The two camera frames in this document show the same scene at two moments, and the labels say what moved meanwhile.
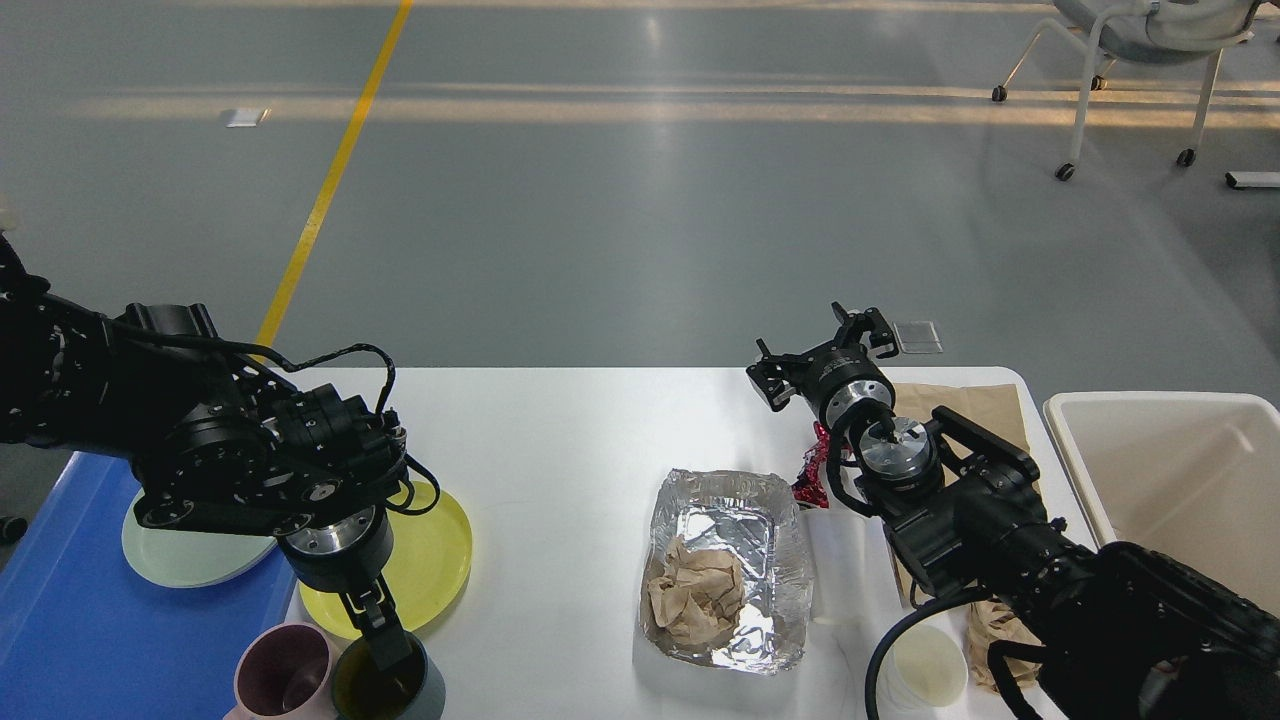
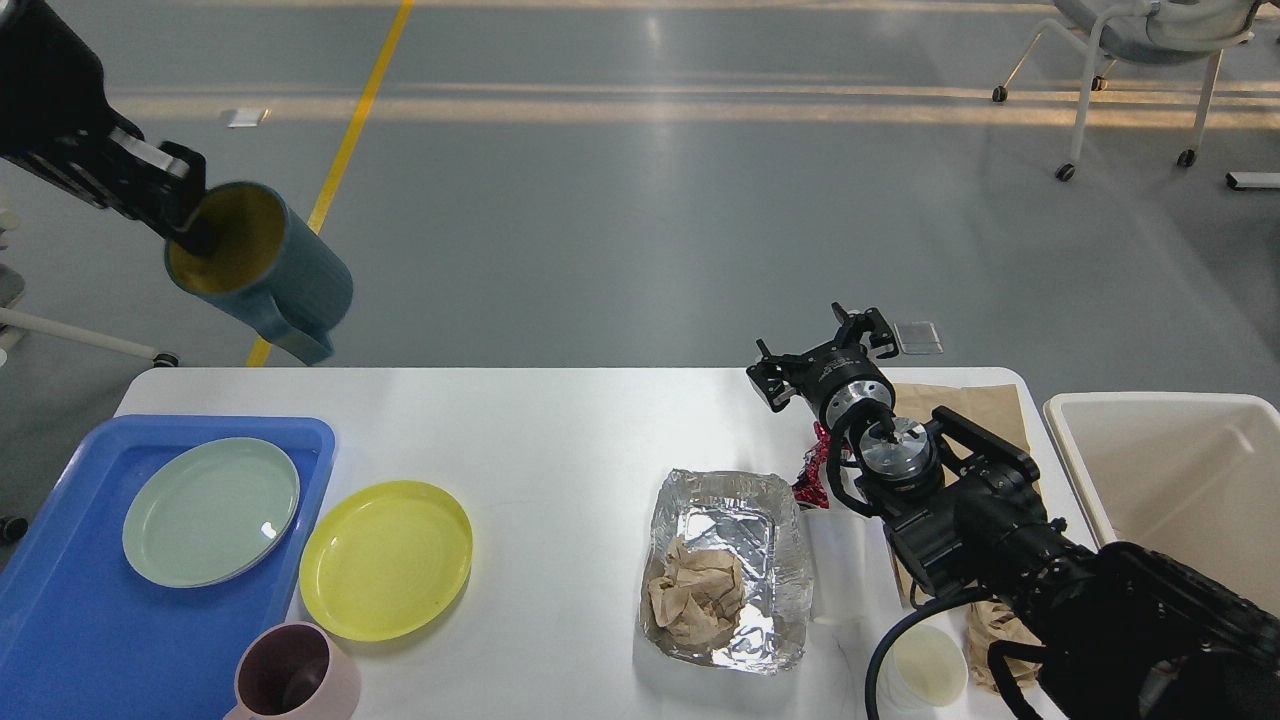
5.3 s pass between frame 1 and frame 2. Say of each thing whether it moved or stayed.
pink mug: stayed
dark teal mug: moved
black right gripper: stayed
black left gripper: moved
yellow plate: stayed
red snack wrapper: stayed
